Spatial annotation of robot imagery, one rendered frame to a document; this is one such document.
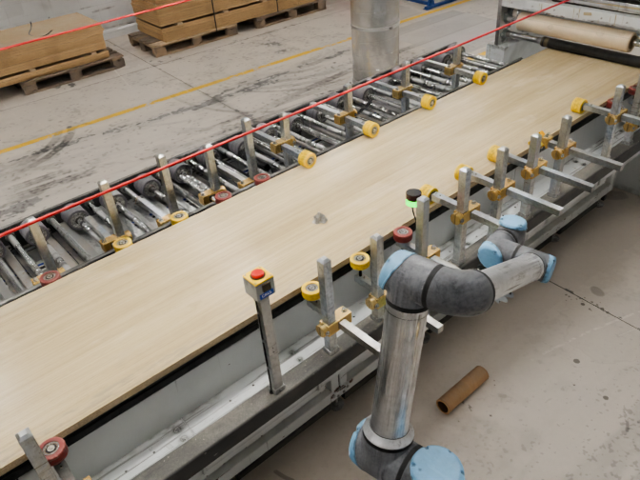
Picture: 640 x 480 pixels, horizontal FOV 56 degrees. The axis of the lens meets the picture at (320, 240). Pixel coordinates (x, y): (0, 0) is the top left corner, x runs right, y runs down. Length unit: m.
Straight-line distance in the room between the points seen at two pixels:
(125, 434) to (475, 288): 1.29
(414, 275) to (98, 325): 1.27
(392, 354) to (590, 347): 1.97
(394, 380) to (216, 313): 0.82
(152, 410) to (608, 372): 2.20
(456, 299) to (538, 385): 1.78
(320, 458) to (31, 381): 1.29
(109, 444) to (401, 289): 1.17
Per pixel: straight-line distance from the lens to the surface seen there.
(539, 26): 4.56
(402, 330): 1.55
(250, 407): 2.15
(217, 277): 2.37
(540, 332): 3.45
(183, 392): 2.22
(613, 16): 4.30
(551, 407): 3.11
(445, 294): 1.44
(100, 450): 2.20
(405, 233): 2.50
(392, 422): 1.74
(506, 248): 1.99
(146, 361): 2.12
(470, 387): 3.02
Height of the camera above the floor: 2.35
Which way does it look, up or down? 36 degrees down
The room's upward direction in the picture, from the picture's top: 5 degrees counter-clockwise
